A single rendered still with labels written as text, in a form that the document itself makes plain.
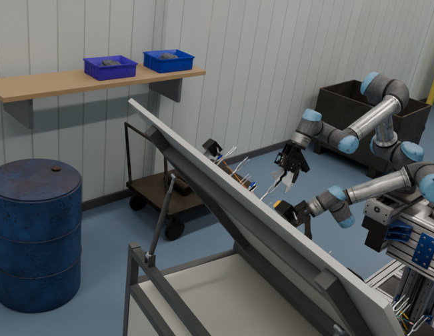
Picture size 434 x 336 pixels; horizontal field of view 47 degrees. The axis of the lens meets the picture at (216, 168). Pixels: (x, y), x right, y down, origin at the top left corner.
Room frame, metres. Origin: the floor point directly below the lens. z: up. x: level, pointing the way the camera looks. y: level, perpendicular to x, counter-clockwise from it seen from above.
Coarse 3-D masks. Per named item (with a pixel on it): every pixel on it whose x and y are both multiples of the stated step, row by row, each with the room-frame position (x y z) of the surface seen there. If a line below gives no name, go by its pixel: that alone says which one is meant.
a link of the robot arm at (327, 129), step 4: (324, 124) 2.02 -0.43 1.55; (328, 124) 2.07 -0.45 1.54; (324, 128) 2.00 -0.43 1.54; (328, 128) 1.99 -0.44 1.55; (332, 128) 1.99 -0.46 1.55; (336, 128) 2.00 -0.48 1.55; (320, 132) 1.99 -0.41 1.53; (324, 132) 1.99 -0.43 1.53; (328, 132) 1.98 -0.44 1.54; (316, 136) 2.00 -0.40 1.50; (320, 136) 2.00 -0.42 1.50; (324, 136) 1.98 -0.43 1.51; (320, 140) 2.04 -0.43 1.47; (324, 140) 1.98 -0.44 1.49
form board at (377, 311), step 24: (144, 120) 1.73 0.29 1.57; (216, 168) 1.26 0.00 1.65; (240, 192) 1.15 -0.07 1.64; (264, 216) 1.11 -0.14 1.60; (288, 240) 1.07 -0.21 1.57; (336, 264) 0.89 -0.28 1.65; (312, 288) 1.33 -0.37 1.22; (360, 288) 0.82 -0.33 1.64; (360, 312) 0.97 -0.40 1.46; (384, 312) 0.78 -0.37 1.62
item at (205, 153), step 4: (208, 140) 1.58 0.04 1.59; (212, 140) 1.56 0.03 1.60; (204, 144) 1.57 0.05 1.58; (208, 144) 1.55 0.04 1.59; (212, 144) 1.53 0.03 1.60; (216, 144) 1.54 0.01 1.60; (204, 148) 1.56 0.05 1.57; (208, 148) 1.52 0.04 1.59; (212, 148) 1.53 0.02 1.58; (216, 148) 1.54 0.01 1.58; (220, 148) 1.54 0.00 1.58; (204, 152) 1.54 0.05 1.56; (208, 152) 1.54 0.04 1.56; (212, 152) 1.53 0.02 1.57; (216, 152) 1.53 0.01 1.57; (208, 156) 1.54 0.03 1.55
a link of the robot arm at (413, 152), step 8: (400, 144) 2.37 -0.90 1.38; (408, 144) 2.35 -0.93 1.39; (416, 144) 2.38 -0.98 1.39; (392, 152) 2.35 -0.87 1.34; (400, 152) 2.33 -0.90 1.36; (408, 152) 2.29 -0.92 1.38; (416, 152) 2.29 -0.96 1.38; (392, 160) 2.35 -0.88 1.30; (400, 160) 2.31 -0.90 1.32; (408, 160) 2.28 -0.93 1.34; (416, 160) 2.28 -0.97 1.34; (400, 168) 2.30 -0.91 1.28
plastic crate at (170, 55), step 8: (144, 56) 3.62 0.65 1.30; (152, 56) 3.54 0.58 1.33; (160, 56) 3.74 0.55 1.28; (168, 56) 3.64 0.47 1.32; (176, 56) 3.69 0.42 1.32; (184, 56) 3.78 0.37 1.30; (192, 56) 3.72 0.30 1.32; (144, 64) 3.61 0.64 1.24; (152, 64) 3.55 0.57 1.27; (160, 64) 3.49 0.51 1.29; (168, 64) 3.54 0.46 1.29; (176, 64) 3.59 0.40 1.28; (184, 64) 3.65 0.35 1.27; (192, 64) 3.71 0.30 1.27; (160, 72) 3.49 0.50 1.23; (168, 72) 3.54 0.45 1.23
